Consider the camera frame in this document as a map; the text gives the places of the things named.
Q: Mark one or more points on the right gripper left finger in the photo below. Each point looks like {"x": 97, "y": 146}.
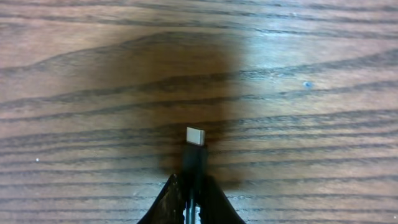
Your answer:
{"x": 168, "y": 206}

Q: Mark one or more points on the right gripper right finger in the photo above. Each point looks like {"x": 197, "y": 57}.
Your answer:
{"x": 215, "y": 208}

